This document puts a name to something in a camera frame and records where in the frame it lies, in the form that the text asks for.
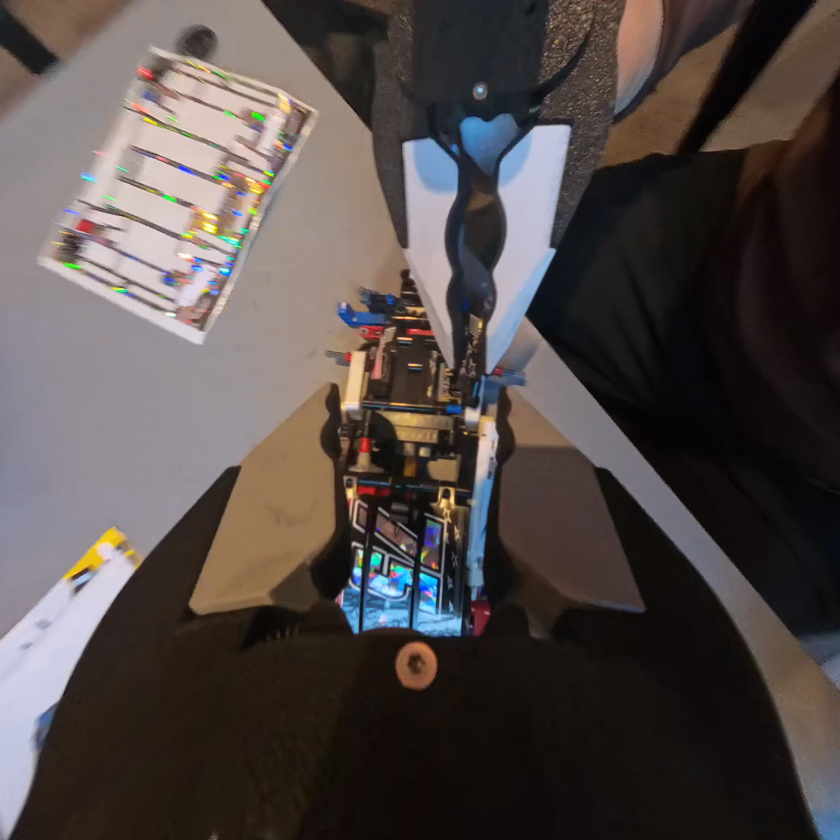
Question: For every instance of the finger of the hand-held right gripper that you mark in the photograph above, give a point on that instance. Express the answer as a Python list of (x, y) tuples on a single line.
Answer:
[(426, 210), (535, 210)]

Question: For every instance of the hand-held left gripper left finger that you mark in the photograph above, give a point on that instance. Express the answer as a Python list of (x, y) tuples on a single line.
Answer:
[(275, 512)]

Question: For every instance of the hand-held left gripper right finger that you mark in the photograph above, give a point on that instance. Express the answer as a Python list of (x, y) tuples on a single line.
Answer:
[(564, 525)]

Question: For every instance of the black star-printed brick piece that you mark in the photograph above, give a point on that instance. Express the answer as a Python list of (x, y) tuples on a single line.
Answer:
[(471, 354)]

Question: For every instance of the red white toy race car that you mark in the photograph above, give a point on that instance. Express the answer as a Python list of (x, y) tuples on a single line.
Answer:
[(407, 380)]

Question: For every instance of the person's right forearm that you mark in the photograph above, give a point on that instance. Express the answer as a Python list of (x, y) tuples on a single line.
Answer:
[(702, 26)]

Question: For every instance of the black desk grommet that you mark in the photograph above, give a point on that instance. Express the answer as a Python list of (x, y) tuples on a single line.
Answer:
[(197, 40)]

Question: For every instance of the person's right hand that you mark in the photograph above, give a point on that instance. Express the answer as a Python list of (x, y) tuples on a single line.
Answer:
[(640, 52)]

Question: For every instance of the person's black pants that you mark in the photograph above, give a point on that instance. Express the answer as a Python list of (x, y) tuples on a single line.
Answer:
[(689, 328)]

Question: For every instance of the holographic sticker sheet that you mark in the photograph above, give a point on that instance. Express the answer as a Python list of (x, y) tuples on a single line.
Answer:
[(177, 197)]

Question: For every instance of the person's brown sweater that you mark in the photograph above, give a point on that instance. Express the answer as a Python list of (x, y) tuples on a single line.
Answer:
[(800, 229)]

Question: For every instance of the open toy instruction booklet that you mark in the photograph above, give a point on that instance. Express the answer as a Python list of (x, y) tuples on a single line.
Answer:
[(39, 656)]

